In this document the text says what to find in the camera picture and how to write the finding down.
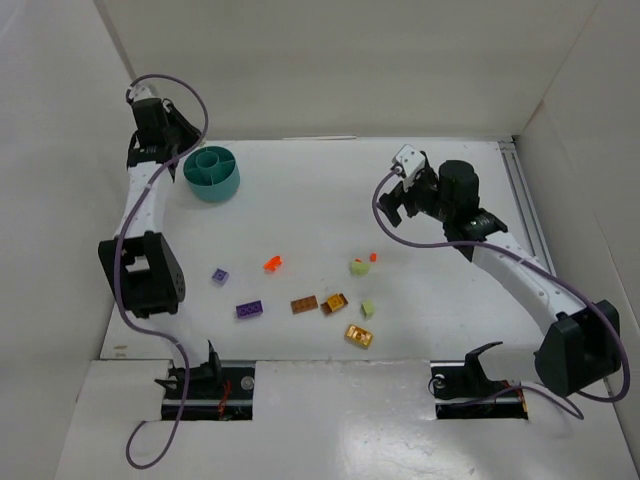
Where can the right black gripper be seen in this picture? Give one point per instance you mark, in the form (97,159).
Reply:
(401,201)

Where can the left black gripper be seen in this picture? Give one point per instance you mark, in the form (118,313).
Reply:
(182,133)

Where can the light green lego piece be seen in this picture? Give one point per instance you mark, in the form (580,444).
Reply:
(360,268)

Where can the small light green lego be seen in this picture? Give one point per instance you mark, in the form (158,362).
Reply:
(367,308)

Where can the orange translucent lego brick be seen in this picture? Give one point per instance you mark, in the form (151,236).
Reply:
(333,304)

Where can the yellow lego brick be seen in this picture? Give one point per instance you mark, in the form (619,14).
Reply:
(358,336)

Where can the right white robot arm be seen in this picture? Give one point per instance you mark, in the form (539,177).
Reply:
(581,343)

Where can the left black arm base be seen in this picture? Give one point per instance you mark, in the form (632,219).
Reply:
(218,390)

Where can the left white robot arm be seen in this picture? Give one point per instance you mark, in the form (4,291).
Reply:
(143,273)

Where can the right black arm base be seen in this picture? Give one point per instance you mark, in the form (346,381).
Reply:
(461,390)

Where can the teal round divided container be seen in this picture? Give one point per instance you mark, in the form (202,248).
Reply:
(212,174)

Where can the brown flat lego plate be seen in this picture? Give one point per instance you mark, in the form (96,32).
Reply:
(304,304)

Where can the red orange lego piece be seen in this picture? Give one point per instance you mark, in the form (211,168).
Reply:
(273,264)

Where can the small purple square lego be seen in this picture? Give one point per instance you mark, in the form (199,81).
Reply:
(220,276)

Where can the purple long lego brick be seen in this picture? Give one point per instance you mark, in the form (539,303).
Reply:
(249,310)

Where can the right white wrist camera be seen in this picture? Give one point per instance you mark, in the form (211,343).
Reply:
(407,163)

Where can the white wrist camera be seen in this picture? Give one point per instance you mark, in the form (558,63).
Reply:
(139,92)
(407,163)

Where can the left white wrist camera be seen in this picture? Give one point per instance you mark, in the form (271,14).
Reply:
(139,92)

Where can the aluminium rail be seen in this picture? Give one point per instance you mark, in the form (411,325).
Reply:
(533,231)

